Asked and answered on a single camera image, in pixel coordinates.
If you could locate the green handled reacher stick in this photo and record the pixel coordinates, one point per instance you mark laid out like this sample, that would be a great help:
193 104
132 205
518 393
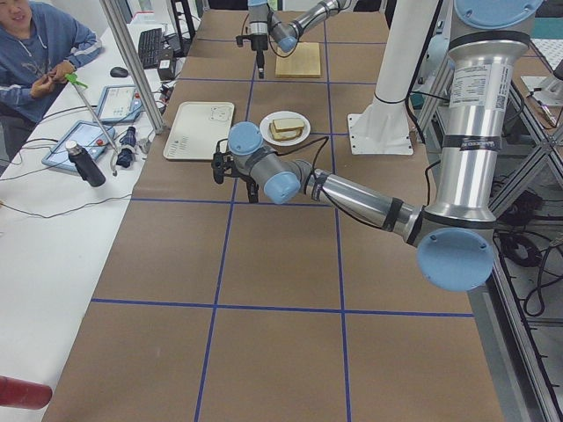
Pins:
79 86

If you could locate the black water bottle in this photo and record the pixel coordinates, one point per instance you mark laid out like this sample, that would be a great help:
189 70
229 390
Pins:
86 167

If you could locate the black keyboard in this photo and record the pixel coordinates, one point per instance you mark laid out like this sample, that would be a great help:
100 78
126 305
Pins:
149 47

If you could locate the white round plate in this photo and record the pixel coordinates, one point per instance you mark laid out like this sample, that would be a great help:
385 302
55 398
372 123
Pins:
265 124

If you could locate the upper teach pendant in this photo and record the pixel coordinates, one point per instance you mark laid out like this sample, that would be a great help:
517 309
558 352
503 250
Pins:
119 104

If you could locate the bread slice under egg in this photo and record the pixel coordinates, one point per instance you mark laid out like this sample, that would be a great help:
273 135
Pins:
285 136

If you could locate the black computer mouse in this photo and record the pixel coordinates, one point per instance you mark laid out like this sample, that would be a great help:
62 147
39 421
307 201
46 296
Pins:
118 72

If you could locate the cream bear serving tray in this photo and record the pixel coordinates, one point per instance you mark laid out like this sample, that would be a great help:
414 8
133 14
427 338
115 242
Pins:
196 130

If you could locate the red cylinder bottle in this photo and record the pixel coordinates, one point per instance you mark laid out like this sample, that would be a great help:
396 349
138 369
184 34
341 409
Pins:
16 393

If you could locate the aluminium frame post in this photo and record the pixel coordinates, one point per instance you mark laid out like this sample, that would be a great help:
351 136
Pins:
126 46

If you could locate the person in blue hoodie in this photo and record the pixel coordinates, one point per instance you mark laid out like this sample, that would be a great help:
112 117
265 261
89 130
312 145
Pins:
40 46

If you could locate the folded blue umbrella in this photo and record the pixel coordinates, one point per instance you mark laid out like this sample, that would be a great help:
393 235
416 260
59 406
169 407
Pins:
128 143

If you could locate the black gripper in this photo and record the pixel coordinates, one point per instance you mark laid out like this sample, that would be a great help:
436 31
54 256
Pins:
247 178
258 41

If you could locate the wooden cutting board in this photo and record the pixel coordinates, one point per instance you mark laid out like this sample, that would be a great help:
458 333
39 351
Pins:
303 61

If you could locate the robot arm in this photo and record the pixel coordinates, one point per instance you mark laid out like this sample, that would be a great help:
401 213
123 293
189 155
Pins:
266 25
452 234

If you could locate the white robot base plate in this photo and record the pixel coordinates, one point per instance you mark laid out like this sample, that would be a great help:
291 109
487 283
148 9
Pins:
370 135

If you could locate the white central column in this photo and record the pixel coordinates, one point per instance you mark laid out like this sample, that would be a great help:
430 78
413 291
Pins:
411 23

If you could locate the bread slice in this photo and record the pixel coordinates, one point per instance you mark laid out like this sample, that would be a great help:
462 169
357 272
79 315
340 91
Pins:
285 136
287 124

